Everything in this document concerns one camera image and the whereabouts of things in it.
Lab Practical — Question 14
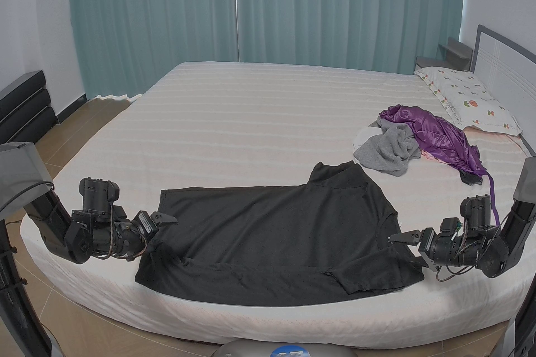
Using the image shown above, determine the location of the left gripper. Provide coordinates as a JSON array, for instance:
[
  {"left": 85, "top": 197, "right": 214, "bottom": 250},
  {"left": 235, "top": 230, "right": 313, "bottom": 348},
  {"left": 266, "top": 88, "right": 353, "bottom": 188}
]
[{"left": 110, "top": 211, "right": 179, "bottom": 262}]

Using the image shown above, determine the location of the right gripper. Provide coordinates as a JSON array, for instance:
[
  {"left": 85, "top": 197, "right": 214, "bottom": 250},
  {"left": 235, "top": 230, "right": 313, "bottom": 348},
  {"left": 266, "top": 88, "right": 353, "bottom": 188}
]
[{"left": 387, "top": 227, "right": 465, "bottom": 270}]

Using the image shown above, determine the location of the black T-shirt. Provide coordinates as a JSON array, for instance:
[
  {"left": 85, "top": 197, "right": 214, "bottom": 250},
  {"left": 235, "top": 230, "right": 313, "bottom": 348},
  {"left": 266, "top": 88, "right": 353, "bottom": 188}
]
[{"left": 134, "top": 161, "right": 425, "bottom": 306}]

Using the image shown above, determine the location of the bed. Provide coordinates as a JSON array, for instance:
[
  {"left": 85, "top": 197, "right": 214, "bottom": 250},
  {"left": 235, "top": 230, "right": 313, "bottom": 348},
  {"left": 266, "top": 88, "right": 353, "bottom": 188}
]
[{"left": 19, "top": 24, "right": 536, "bottom": 348}]

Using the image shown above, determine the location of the grey garment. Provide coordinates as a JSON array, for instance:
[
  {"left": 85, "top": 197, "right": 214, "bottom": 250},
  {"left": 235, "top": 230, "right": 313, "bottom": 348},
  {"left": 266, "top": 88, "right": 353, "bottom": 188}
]
[{"left": 354, "top": 123, "right": 421, "bottom": 177}]

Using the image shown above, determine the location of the purple garment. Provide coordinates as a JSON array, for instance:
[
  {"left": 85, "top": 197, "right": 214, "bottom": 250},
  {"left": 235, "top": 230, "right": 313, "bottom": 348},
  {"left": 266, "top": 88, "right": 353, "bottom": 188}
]
[{"left": 379, "top": 105, "right": 501, "bottom": 224}]

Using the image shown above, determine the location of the white printed pillow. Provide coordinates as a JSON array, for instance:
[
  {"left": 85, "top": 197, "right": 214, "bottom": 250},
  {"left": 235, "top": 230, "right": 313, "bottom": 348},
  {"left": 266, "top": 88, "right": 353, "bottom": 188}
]
[{"left": 414, "top": 66, "right": 523, "bottom": 135}]

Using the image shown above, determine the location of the black chest of drawers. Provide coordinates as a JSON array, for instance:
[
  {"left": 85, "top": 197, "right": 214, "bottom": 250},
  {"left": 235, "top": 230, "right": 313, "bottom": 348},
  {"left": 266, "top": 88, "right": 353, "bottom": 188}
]
[{"left": 0, "top": 70, "right": 58, "bottom": 144}]

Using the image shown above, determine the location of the grey bedside table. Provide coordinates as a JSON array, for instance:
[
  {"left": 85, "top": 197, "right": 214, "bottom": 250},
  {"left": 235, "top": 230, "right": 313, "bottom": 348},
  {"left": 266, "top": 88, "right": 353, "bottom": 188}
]
[{"left": 415, "top": 37, "right": 473, "bottom": 73}]

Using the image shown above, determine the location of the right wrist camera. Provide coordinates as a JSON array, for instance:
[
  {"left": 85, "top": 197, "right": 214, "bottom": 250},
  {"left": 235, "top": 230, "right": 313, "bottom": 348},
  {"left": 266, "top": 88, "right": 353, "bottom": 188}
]
[{"left": 440, "top": 217, "right": 462, "bottom": 240}]

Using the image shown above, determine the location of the black cable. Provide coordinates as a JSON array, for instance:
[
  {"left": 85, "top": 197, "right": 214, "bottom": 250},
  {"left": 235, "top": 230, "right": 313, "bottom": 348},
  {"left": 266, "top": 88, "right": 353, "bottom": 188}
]
[
  {"left": 0, "top": 180, "right": 55, "bottom": 214},
  {"left": 435, "top": 263, "right": 474, "bottom": 281}
]

